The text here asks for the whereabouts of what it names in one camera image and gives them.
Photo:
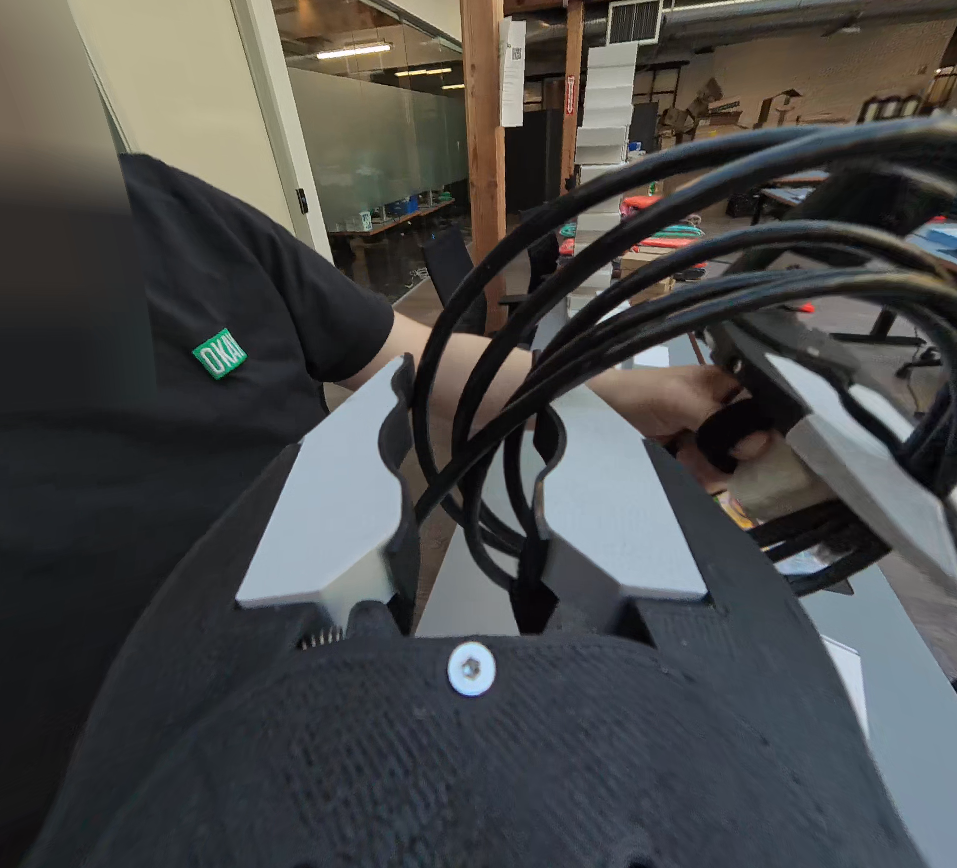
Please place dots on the frosted glass wall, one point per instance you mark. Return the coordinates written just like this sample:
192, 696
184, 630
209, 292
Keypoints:
374, 135

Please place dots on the white air vent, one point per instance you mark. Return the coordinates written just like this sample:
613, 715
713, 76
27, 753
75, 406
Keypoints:
634, 21

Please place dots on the black office chair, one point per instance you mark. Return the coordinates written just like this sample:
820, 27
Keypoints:
448, 262

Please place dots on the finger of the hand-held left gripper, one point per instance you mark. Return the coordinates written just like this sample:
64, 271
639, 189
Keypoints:
882, 502
807, 373

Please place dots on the person's left forearm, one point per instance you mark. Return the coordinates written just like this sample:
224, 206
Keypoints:
389, 348

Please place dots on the grey desk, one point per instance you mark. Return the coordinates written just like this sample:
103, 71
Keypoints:
905, 696

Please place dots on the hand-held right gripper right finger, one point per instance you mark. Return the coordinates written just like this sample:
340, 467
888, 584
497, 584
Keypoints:
620, 509

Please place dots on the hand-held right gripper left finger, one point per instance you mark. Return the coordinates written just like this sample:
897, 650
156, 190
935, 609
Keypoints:
329, 509

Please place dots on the person's black shirt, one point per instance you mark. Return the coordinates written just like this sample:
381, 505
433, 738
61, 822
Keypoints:
247, 262

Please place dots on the white cardboard box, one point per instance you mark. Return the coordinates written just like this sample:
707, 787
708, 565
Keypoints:
848, 681

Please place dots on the white door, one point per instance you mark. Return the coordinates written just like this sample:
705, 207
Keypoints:
172, 61

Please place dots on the wooden pillar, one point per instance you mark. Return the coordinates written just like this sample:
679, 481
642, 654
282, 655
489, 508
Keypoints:
478, 135

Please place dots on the white paper notice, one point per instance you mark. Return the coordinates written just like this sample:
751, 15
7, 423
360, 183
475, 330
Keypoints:
513, 76

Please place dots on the fluorescent ceiling lamp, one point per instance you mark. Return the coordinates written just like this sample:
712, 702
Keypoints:
351, 51

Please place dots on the person's left hand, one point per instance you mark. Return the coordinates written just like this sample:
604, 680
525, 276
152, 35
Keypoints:
658, 401

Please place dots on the stack of white boxes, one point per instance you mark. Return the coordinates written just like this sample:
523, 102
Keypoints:
605, 105

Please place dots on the metal air duct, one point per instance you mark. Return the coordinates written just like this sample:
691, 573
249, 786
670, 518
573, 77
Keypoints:
785, 5

